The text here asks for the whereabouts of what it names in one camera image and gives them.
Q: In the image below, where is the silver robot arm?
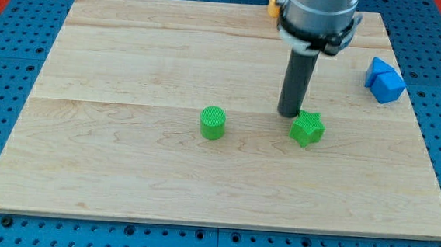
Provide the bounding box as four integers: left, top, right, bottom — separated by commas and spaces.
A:
276, 0, 363, 56

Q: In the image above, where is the green star block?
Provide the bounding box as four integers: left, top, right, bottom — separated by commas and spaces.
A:
289, 110, 326, 148

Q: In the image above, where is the green cylinder block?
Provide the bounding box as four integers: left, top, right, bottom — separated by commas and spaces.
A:
200, 106, 227, 140

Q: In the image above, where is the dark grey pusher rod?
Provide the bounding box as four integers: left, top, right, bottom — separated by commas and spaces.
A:
277, 50, 318, 118

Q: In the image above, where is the wooden board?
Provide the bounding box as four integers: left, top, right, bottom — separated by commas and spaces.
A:
0, 0, 441, 241

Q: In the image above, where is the yellow block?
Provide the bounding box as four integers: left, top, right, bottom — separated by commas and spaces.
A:
266, 0, 281, 18

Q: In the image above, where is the blue triangle block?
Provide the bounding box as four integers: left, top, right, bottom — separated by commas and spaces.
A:
365, 57, 394, 87

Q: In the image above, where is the blue cube block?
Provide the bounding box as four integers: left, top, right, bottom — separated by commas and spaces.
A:
370, 71, 406, 104

